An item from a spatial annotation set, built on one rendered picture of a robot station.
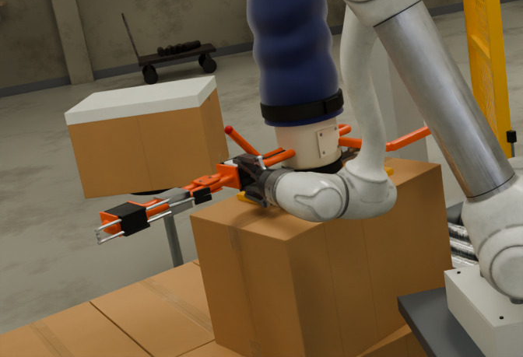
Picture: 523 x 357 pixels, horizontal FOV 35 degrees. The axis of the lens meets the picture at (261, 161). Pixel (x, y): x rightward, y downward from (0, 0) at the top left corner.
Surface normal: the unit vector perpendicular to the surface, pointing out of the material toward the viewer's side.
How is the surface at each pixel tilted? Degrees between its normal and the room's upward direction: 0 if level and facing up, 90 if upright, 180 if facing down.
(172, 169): 90
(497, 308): 1
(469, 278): 1
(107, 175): 90
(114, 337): 0
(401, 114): 90
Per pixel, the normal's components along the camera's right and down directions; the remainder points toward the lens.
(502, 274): -0.22, 0.38
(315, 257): 0.64, 0.11
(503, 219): -0.37, 0.04
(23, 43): 0.12, 0.25
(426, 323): -0.17, -0.95
